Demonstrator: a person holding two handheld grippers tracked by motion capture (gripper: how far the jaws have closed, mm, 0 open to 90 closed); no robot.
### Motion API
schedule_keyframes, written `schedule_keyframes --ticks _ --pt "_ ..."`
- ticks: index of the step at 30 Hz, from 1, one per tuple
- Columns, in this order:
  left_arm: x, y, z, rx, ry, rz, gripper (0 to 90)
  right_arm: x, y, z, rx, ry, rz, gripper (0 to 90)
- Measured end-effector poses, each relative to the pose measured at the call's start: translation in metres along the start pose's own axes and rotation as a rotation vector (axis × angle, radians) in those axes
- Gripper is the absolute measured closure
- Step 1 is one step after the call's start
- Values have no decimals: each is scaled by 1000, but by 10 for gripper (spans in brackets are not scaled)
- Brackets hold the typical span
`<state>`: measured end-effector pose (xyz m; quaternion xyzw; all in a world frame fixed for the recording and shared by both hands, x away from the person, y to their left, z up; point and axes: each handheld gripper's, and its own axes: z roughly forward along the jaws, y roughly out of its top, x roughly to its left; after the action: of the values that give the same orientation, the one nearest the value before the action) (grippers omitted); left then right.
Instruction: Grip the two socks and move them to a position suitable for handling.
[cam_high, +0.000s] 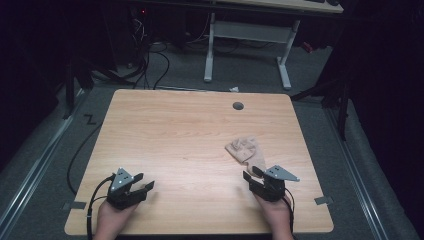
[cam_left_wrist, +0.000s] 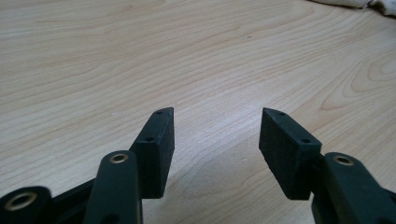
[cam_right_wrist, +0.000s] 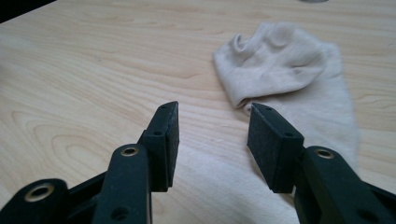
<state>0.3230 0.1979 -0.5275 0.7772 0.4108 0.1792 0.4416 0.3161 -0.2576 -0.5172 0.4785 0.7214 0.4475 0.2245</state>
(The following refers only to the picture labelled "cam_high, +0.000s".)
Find white desk frame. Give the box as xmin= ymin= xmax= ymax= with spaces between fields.
xmin=203 ymin=0 xmax=345 ymax=91

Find grey tape strip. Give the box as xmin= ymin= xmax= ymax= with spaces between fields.
xmin=62 ymin=200 xmax=88 ymax=211
xmin=314 ymin=195 xmax=335 ymax=206

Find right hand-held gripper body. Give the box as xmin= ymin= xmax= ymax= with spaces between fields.
xmin=248 ymin=164 xmax=301 ymax=203

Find metal floor rail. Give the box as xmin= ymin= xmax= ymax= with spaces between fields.
xmin=0 ymin=88 xmax=88 ymax=234
xmin=324 ymin=106 xmax=391 ymax=240

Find bundle of black cables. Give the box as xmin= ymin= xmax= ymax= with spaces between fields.
xmin=114 ymin=6 xmax=172 ymax=91

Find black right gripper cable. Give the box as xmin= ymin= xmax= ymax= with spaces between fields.
xmin=282 ymin=186 xmax=296 ymax=234

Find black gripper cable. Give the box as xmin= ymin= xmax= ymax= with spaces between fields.
xmin=282 ymin=186 xmax=296 ymax=234
xmin=86 ymin=173 xmax=117 ymax=240

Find person's right hand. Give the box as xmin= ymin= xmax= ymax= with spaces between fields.
xmin=254 ymin=193 xmax=296 ymax=240

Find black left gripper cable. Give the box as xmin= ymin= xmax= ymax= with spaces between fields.
xmin=86 ymin=173 xmax=117 ymax=240

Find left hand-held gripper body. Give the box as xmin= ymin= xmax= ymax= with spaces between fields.
xmin=106 ymin=167 xmax=148 ymax=211

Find black tripod stand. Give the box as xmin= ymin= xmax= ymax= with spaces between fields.
xmin=61 ymin=56 xmax=136 ymax=120
xmin=290 ymin=71 xmax=354 ymax=142

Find beige sock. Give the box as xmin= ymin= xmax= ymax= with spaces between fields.
xmin=224 ymin=135 xmax=268 ymax=175

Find black floor cable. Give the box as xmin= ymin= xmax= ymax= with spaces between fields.
xmin=66 ymin=121 xmax=104 ymax=197

